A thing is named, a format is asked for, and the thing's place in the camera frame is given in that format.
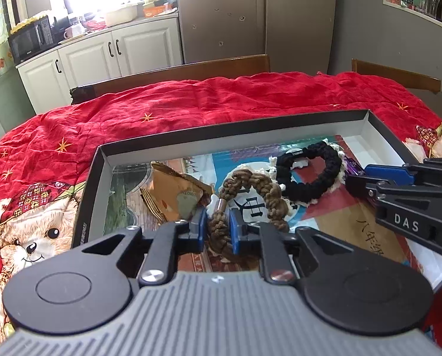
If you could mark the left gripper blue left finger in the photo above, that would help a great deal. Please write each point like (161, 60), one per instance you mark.
(163, 247)

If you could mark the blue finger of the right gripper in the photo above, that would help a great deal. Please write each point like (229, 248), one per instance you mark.
(397, 174)

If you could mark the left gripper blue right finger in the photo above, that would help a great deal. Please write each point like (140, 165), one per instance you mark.
(263, 240)

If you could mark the tan paper pyramid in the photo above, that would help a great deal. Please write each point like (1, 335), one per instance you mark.
(172, 196)

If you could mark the purple lighter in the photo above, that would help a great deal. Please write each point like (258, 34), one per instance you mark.
(352, 168)

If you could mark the brown braided scrunchie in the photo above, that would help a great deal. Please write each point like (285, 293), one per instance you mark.
(256, 197)

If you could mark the black crochet scrunchie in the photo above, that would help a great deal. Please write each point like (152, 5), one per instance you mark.
(308, 173)

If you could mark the black shallow box tray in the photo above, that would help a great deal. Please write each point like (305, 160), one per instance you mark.
(218, 149)

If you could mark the wooden chair back right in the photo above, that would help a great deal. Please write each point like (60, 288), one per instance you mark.
(407, 79)

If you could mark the wooden chair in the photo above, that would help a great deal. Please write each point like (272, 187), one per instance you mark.
(230, 68)
(407, 79)

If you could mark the red quilted blanket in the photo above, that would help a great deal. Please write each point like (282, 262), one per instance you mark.
(44, 162)

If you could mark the wooden chair back centre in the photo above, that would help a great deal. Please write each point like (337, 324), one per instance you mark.
(230, 68)

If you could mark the steel double-door refrigerator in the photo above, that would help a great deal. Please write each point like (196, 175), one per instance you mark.
(296, 34)

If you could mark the white kitchen cabinet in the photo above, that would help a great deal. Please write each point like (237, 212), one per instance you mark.
(142, 45)

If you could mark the white plastic basin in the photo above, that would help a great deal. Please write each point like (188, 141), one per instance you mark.
(123, 14)

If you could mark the white mug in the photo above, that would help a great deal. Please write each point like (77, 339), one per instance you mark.
(74, 31)

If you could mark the black microwave oven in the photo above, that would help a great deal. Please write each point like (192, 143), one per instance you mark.
(35, 36)

